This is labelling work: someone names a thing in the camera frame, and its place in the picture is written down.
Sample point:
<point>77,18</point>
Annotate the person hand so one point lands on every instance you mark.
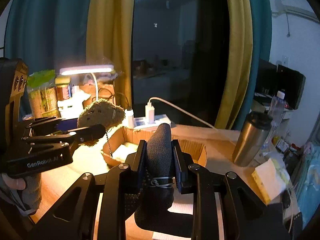
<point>16,184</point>

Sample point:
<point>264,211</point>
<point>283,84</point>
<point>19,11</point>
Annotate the green snack bag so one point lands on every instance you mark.
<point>42,94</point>

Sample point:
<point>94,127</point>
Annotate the clear water bottle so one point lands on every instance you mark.
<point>276,109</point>

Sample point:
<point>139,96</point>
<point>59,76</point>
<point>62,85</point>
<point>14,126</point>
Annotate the yellow curtain left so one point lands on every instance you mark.
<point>109,36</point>

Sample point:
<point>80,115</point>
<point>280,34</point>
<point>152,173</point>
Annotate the white desk lamp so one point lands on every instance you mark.
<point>88,69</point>

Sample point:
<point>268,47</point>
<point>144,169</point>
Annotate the yellow curtain right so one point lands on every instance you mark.
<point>239,62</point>

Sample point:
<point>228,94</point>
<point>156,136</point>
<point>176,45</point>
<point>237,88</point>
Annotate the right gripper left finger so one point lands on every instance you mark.
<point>121,188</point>

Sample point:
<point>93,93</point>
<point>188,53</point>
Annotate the teal curtain left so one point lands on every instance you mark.
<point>47,34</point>

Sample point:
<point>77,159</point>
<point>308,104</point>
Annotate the dark polka dot pouch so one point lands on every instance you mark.
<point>157,192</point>

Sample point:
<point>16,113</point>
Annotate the wall air conditioner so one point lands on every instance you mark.
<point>282,9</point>

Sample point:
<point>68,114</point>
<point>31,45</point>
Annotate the steel travel mug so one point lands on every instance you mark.
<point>253,134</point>

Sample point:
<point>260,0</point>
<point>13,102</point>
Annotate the white notebook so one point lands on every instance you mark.
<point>178,224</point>

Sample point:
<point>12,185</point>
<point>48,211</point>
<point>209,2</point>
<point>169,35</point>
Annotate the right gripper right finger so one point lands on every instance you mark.
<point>192,178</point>

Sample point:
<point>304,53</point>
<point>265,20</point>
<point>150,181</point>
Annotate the cardboard tray box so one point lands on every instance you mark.
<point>125,141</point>

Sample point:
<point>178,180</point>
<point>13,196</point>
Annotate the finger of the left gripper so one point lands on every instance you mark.
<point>38,127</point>
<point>74,137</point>

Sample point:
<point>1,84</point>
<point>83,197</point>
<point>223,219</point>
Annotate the yellow lid jar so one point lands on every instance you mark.
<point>63,88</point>

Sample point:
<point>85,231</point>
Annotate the black monitor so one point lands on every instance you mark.
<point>272,78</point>

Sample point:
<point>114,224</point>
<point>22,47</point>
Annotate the yellow curtain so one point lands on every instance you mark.
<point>239,62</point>
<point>109,36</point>

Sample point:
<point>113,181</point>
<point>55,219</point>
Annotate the white charger with cable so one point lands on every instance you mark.
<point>182,112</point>

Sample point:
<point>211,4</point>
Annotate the yellow white tissue box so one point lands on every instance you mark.
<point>271,178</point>

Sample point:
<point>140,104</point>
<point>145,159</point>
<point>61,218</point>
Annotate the brown plush toy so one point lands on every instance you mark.
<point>101,112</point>

